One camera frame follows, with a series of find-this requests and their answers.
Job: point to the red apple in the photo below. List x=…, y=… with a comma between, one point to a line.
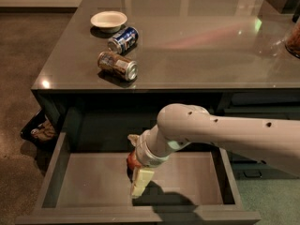
x=132, y=161

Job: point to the blue soda can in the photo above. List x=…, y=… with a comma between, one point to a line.
x=123, y=40

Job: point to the white bowl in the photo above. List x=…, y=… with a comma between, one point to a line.
x=109, y=21

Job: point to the brown soda can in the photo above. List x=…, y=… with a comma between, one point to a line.
x=118, y=66

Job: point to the grey counter cabinet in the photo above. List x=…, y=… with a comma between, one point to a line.
x=228, y=56

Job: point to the open grey top drawer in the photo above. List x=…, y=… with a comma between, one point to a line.
x=87, y=181

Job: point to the closed bottom right drawer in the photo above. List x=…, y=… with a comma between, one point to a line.
x=243, y=171

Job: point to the closed drawer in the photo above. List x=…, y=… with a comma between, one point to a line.
x=243, y=171
x=237, y=159

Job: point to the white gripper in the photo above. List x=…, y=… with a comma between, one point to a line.
x=144, y=153

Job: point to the closed lower right drawer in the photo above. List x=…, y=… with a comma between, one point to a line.
x=237, y=159

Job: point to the black bin with trash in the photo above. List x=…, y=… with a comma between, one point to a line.
x=40, y=132

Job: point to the brown snack bag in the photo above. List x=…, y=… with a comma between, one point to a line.
x=292, y=41

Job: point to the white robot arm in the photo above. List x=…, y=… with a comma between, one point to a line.
x=276, y=142

